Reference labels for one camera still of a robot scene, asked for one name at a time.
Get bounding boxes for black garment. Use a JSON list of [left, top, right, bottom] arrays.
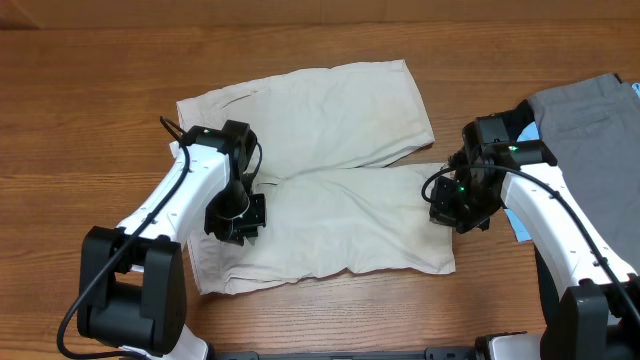
[[499, 73, 629, 140]]

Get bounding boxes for beige khaki shorts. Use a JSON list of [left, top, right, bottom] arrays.
[[177, 60, 456, 295]]

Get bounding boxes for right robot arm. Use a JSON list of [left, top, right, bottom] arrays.
[[421, 140, 639, 359]]

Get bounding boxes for light blue garment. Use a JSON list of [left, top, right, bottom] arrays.
[[502, 82, 640, 244]]

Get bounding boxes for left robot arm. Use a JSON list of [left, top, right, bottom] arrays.
[[71, 121, 266, 359]]

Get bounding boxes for grey trousers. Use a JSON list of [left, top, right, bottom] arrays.
[[527, 73, 640, 271]]

